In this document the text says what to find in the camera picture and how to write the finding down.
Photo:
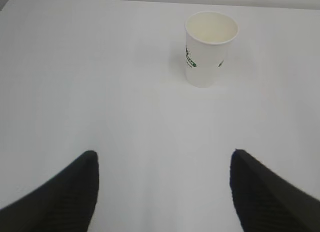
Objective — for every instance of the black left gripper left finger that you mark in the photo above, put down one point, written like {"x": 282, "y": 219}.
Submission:
{"x": 64, "y": 203}

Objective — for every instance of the white paper cup green logo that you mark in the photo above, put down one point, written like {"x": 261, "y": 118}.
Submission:
{"x": 208, "y": 37}

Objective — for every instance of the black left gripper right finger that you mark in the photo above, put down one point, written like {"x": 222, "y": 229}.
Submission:
{"x": 264, "y": 201}

